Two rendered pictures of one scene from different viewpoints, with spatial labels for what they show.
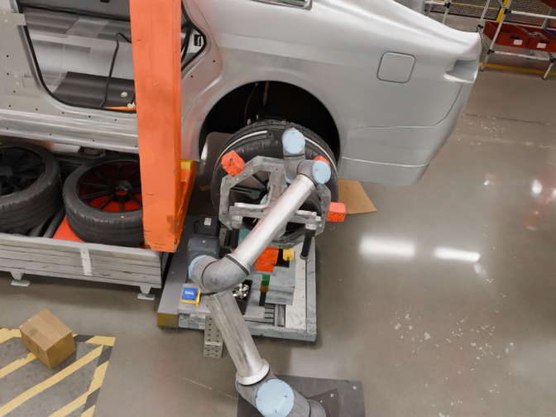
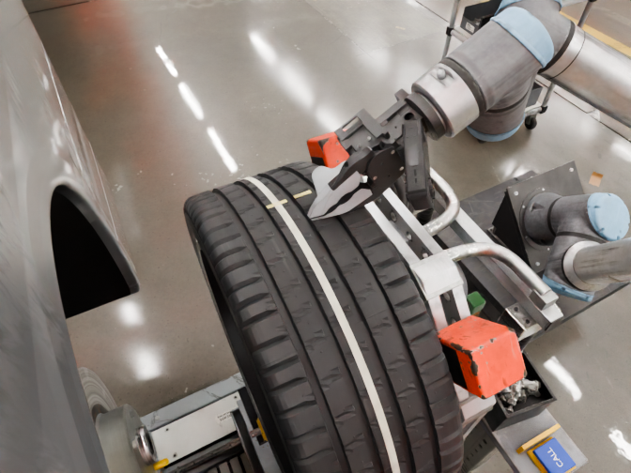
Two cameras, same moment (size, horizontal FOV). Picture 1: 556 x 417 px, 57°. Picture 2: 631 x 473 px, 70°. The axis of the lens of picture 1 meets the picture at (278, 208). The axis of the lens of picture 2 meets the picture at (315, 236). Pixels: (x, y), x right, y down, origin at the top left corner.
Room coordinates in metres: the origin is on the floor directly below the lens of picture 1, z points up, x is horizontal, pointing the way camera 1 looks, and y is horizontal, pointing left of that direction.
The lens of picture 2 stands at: (2.26, 0.41, 1.65)
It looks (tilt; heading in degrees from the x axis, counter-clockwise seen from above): 51 degrees down; 247
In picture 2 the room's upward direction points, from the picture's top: straight up
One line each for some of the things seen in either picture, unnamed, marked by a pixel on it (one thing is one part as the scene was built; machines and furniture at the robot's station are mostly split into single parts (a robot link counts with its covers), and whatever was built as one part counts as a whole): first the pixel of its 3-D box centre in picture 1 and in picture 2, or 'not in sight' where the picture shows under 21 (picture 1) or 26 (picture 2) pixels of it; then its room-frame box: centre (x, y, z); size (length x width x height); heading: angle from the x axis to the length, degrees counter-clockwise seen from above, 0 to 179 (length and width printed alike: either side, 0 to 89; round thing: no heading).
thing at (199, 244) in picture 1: (206, 243); not in sight; (2.21, 0.40, 0.26); 0.42 x 0.18 x 0.35; 4
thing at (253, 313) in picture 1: (222, 302); (500, 400); (1.64, 0.20, 0.44); 0.43 x 0.17 x 0.03; 94
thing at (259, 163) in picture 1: (274, 205); (377, 308); (1.96, 0.02, 0.85); 0.54 x 0.07 x 0.54; 94
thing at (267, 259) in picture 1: (266, 250); not in sight; (2.00, 0.03, 0.48); 0.16 x 0.12 x 0.17; 4
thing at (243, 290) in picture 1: (229, 292); (502, 378); (1.64, 0.17, 0.51); 0.20 x 0.14 x 0.13; 85
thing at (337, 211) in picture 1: (335, 212); not in sight; (1.99, -0.29, 0.85); 0.09 x 0.08 x 0.07; 94
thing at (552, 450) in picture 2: (189, 294); (553, 458); (1.63, 0.37, 0.47); 0.07 x 0.07 x 0.02; 4
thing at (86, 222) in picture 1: (122, 199); not in sight; (2.33, 0.96, 0.39); 0.66 x 0.66 x 0.24
